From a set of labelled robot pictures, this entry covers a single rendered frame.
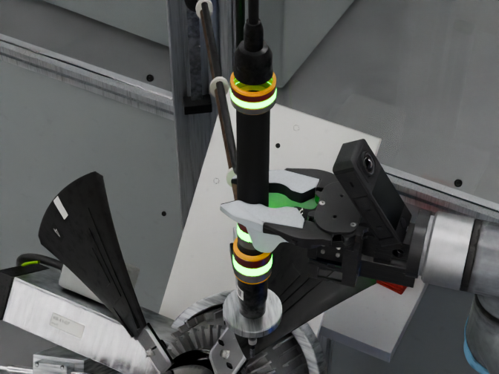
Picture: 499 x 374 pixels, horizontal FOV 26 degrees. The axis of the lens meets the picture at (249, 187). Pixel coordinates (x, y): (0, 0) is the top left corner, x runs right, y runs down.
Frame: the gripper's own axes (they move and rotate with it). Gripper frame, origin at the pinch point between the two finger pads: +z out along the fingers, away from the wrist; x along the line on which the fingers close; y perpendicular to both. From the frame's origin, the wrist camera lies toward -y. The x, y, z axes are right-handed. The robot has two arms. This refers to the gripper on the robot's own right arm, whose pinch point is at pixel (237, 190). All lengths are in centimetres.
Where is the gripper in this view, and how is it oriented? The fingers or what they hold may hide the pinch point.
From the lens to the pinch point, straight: 113.4
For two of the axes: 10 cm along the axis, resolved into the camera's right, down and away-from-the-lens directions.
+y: 0.0, 6.9, 7.2
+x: 2.9, -6.9, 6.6
